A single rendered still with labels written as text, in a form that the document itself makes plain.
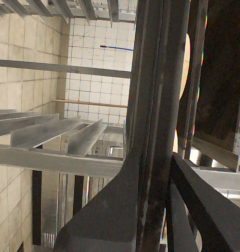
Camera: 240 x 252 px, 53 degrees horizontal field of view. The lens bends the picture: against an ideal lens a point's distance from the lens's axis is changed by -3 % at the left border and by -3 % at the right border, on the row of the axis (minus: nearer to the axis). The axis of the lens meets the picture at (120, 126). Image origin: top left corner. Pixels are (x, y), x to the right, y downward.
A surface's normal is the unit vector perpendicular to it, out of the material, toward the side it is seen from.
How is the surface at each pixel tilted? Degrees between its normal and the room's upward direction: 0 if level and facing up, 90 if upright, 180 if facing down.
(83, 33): 90
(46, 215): 90
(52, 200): 91
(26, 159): 90
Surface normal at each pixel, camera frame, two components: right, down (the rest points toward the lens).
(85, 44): -0.03, 0.21
